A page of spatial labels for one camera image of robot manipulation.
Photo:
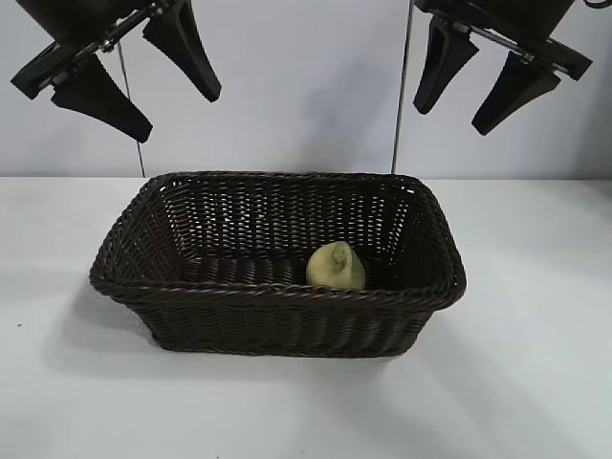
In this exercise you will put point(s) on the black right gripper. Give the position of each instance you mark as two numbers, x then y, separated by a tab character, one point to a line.
516	24

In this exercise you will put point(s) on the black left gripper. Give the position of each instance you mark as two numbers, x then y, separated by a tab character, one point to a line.
45	67

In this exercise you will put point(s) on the pale yellow egg yolk pastry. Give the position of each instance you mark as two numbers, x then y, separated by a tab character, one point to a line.
334	273

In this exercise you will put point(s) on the dark brown woven basket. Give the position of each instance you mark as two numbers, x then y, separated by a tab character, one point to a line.
268	315

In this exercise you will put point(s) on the thin metal rod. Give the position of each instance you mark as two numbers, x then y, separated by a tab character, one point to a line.
401	95
131	129

